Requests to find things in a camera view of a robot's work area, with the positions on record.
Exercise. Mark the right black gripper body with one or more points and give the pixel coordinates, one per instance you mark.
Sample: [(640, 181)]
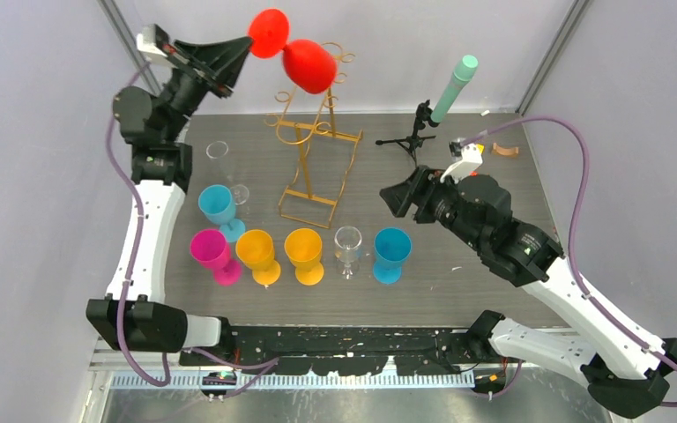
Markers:
[(432, 190)]

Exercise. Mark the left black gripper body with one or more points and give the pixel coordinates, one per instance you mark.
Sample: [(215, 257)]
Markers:
[(186, 87)]

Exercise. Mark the blue wine glass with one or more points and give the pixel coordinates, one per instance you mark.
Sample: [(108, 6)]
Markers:
[(392, 247), (216, 202)]

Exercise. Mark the clear wine glass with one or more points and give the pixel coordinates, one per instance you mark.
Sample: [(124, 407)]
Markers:
[(222, 159), (348, 243)]

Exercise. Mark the red wine glass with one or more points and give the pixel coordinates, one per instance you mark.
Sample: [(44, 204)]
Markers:
[(308, 64)]

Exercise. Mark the yellow wine glass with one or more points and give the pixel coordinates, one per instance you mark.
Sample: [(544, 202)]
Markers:
[(304, 249), (255, 248)]

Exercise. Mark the pink wine glass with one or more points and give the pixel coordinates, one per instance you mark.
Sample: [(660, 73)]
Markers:
[(210, 248)]

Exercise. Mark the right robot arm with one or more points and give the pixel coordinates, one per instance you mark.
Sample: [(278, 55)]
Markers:
[(623, 367)]

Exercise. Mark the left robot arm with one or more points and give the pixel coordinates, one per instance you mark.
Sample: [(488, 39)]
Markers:
[(133, 313)]

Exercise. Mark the black tripod stand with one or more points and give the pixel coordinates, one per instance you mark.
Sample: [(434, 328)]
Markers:
[(414, 141)]

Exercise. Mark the wooden arch block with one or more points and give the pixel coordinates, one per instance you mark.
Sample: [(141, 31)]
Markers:
[(505, 151)]

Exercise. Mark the mint green microphone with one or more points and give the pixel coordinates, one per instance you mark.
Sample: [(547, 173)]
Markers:
[(462, 74)]

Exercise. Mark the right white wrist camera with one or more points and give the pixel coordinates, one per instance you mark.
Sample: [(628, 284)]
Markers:
[(466, 158)]

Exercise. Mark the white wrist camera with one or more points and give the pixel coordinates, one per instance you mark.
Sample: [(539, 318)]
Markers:
[(150, 43), (466, 158)]

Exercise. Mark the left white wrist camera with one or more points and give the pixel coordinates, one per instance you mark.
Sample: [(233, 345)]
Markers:
[(150, 43)]

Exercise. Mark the gold wire glass rack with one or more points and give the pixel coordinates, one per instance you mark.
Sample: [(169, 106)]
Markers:
[(325, 154)]

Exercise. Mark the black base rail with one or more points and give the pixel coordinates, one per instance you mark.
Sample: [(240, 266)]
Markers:
[(355, 351)]

